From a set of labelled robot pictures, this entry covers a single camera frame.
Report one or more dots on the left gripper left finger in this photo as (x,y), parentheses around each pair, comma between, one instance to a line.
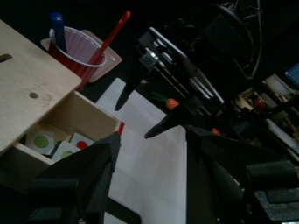
(78,180)

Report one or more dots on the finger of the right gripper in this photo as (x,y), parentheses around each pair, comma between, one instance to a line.
(170,124)
(130,84)

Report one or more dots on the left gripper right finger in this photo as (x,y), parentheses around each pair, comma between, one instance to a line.
(218,180)

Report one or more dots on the light wooden drawer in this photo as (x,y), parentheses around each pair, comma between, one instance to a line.
(84,116)

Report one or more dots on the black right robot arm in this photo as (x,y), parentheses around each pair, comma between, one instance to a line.
(222,35)

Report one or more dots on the light wooden drawer cabinet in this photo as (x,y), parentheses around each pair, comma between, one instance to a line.
(27,87)

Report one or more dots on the orange toy carrot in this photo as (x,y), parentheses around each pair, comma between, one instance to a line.
(172,103)

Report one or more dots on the pink square plate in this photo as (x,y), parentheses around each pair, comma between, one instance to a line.
(112,59)

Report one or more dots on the white card green dot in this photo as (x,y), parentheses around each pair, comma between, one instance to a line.
(41,141)
(65,153)

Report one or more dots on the white card red dot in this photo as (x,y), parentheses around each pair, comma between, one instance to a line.
(82,143)

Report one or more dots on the white cutting board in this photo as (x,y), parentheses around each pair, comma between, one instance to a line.
(156,169)

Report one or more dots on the red plastic utensil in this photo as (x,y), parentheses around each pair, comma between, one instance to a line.
(113,33)

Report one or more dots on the blue computer screen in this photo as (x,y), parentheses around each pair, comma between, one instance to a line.
(294,74)

